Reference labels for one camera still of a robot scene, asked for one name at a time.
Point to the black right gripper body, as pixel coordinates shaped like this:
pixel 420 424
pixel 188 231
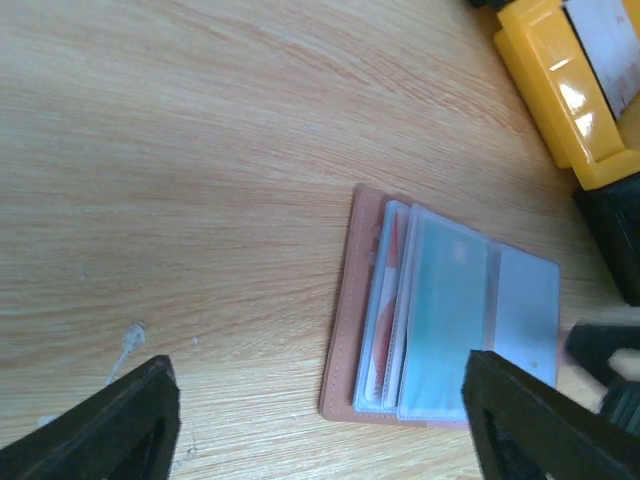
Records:
pixel 620 404

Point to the black bin with teal cards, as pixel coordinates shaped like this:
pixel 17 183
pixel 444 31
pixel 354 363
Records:
pixel 611 214

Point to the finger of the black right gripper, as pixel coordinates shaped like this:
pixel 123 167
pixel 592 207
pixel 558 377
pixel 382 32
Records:
pixel 591 346

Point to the red white credit card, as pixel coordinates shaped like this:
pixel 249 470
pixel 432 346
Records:
pixel 384 293

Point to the teal card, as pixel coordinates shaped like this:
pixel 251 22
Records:
pixel 446 321

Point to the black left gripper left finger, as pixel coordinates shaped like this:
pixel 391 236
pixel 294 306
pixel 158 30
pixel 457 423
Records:
pixel 127 430

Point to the white cards stack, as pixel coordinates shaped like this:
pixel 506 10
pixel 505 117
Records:
pixel 605 31

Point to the yellow card bin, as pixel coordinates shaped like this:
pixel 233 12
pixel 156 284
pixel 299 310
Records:
pixel 544 56

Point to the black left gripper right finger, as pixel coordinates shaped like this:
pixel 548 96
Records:
pixel 524 429

